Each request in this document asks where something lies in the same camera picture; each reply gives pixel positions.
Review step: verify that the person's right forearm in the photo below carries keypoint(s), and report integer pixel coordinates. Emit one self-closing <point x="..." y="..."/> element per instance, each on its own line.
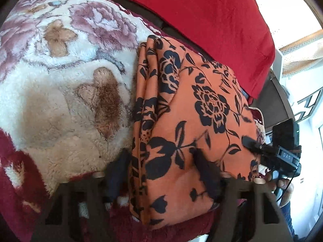
<point x="287" y="216"/>

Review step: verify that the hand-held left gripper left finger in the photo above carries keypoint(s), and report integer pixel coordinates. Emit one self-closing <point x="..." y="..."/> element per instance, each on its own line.
<point x="116" y="176"/>

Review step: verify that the red cloth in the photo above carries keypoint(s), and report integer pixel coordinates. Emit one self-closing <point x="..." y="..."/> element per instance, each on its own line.
<point x="201" y="25"/>

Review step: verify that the maroon cream floral plush blanket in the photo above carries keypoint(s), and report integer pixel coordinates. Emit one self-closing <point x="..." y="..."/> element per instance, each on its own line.
<point x="63" y="80"/>

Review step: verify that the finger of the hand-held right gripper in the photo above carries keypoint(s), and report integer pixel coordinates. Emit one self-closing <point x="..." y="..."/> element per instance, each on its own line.
<point x="252" y="143"/>

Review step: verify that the orange black floral cloth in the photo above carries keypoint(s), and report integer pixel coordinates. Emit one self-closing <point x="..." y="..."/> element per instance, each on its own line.
<point x="191" y="121"/>

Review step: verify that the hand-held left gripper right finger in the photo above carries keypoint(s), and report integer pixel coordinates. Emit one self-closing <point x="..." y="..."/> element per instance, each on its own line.
<point x="207" y="176"/>

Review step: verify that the person's right hand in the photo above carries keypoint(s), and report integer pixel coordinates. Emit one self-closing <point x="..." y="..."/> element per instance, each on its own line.
<point x="285" y="186"/>

